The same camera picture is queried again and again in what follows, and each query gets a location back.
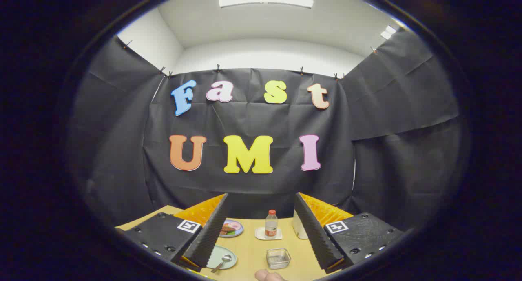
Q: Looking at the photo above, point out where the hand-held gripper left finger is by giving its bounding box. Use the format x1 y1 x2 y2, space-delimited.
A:
115 192 229 272

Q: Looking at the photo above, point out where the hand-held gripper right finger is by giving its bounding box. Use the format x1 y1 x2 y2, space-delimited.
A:
294 192 405 273

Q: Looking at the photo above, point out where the wooden-handled metal spoon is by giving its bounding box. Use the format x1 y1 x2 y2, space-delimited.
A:
211 254 233 273

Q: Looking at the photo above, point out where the pale green plate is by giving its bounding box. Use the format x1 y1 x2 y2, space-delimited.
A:
206 245 238 270

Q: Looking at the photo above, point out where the white toaster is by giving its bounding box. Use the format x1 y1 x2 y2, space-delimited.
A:
292 210 309 240

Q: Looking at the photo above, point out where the blue oval plate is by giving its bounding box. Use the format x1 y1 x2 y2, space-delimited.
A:
219 219 244 238

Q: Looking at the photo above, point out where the clear red-capped water bottle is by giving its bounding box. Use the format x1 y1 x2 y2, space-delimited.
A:
265 210 279 239

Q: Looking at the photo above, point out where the white square coaster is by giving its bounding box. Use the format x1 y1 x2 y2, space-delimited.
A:
255 227 283 241

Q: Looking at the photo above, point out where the black backdrop cloth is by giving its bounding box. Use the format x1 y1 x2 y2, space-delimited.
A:
67 28 463 232

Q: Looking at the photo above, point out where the metal wire basket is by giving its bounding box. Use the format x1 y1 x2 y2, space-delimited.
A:
266 248 292 270

